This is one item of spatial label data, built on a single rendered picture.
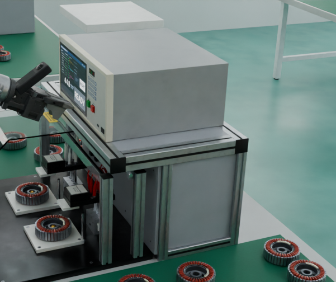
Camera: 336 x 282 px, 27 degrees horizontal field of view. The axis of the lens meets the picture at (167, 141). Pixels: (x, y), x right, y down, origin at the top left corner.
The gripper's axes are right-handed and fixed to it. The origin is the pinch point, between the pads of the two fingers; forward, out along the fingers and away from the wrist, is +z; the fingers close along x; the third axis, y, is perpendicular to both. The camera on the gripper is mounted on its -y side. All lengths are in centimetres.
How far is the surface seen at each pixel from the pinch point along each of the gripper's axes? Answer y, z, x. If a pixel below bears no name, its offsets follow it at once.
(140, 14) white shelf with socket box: -28, 56, -92
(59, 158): 23.2, 13.3, -19.3
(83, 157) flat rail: 13.1, 8.5, 5.0
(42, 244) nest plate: 41.8, 6.2, 8.7
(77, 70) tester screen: -8.3, 2.4, -10.7
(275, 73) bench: -19, 307, -300
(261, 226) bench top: 14, 73, 19
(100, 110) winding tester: -3.2, 4.8, 9.5
